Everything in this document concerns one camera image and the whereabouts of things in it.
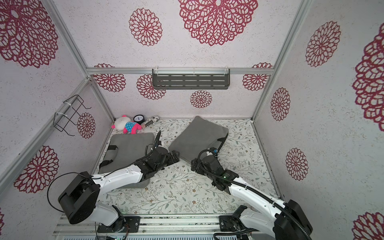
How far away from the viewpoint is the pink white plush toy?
1087 millimetres

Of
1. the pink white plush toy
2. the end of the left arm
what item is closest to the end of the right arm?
the end of the left arm

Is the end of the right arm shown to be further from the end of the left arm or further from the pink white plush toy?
the pink white plush toy
